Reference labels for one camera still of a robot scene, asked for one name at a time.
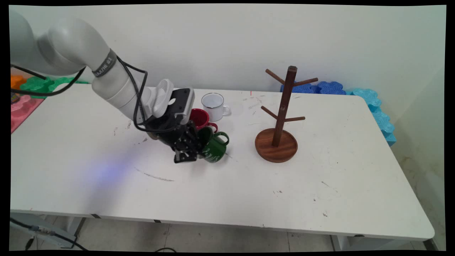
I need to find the pink foam mat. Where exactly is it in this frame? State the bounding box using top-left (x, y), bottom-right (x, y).
top-left (11, 94), bottom-right (45, 134)

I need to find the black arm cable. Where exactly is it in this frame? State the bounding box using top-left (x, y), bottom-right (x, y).
top-left (10, 56), bottom-right (167, 134)

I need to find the brown wooden mug tree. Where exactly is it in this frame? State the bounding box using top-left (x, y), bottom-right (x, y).
top-left (255, 66), bottom-right (319, 164)

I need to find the green foam mat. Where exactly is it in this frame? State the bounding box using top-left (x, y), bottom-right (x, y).
top-left (20, 77), bottom-right (89, 99)

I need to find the red enamel mug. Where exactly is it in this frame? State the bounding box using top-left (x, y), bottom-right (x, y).
top-left (188, 108), bottom-right (219, 134)

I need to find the green enamel mug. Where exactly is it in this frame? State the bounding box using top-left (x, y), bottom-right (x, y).
top-left (197, 127), bottom-right (230, 164)

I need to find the grey velcro strap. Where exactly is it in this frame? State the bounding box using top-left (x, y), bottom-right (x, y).
top-left (92, 49), bottom-right (118, 78)

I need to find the black floor cable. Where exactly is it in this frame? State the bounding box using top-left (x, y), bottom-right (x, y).
top-left (10, 217), bottom-right (89, 251)

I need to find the dark blue foam mat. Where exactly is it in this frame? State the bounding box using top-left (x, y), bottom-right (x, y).
top-left (281, 81), bottom-right (347, 95)

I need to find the white enamel mug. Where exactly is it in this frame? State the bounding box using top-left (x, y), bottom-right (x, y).
top-left (201, 92), bottom-right (232, 122)

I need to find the white table leg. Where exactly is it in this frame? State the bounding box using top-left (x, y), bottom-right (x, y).
top-left (331, 235), bottom-right (350, 251)

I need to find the orange foam mat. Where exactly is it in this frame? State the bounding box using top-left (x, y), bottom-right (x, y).
top-left (11, 75), bottom-right (27, 96)

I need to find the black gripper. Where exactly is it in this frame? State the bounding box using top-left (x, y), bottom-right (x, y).
top-left (144, 116), bottom-right (210, 164)

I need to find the light blue foam mat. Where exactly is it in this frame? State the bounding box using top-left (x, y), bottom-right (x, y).
top-left (345, 88), bottom-right (397, 146)

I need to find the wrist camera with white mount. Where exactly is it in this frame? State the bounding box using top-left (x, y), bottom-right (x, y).
top-left (149, 79), bottom-right (196, 126)

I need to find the grey metal base beam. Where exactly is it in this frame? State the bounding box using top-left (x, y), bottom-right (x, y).
top-left (11, 213), bottom-right (77, 249)

